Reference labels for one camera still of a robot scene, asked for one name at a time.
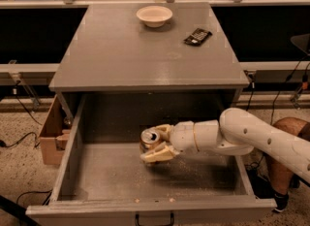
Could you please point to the white paper bowl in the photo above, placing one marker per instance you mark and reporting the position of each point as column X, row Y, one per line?
column 154, row 16

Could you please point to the open grey top drawer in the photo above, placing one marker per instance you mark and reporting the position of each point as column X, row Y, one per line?
column 103, row 182

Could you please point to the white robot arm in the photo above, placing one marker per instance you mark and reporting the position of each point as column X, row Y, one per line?
column 236, row 132

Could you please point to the orange soda can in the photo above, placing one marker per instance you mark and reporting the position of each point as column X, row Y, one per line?
column 149, row 141

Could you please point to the person's bare leg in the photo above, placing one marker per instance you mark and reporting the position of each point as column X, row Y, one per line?
column 279, row 175

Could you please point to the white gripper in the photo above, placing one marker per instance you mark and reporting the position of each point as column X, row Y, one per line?
column 182, row 136

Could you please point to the grey cabinet with counter top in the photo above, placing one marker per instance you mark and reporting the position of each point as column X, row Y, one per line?
column 114, row 51

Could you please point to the black drawer handle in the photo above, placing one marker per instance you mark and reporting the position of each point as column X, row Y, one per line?
column 154, row 220

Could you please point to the cardboard box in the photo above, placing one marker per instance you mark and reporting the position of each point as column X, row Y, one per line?
column 54, row 134

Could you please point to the black shoe with sock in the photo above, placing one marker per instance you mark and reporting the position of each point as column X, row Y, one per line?
column 281, row 201

